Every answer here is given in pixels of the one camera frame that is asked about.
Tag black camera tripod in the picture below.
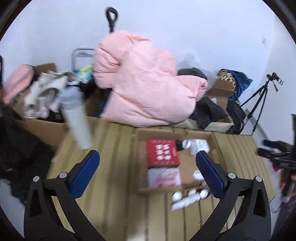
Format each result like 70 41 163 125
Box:
239 72 283 135

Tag pink duvet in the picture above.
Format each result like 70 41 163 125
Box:
93 31 207 127

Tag white round lid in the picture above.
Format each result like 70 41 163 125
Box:
200 189 210 199

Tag blue cloth bag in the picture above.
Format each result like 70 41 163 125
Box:
227 69 253 100

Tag beige crumpled clothes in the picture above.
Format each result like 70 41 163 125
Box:
23 71 77 119

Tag red box white characters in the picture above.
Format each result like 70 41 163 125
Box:
146 140 180 168

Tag pink white flat packet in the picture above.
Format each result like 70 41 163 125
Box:
147 168 182 188

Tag white squeeze bottle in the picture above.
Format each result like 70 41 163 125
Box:
171 193 201 211

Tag white round jar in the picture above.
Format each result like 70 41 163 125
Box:
171 191 183 202

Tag metal folding chair frame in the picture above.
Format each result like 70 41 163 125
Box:
71 48 95 71

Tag small black object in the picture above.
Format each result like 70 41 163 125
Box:
176 140 184 151

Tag woven rattan basket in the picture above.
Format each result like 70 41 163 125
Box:
217 69 236 91

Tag cardboard box behind table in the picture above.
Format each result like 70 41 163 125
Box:
205 79 236 110

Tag white thermos bottle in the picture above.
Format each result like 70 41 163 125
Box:
59 86 92 150

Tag shallow cardboard tray box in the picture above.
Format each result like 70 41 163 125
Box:
134 128 227 193

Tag large cardboard box left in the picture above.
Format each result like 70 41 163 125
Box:
9 63 102 147

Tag large white pill jar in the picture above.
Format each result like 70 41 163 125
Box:
182 139 210 156

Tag black jacket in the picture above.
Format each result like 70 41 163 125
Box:
189 96 228 130

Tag black clothes pile left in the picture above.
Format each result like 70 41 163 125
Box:
1 106 54 203

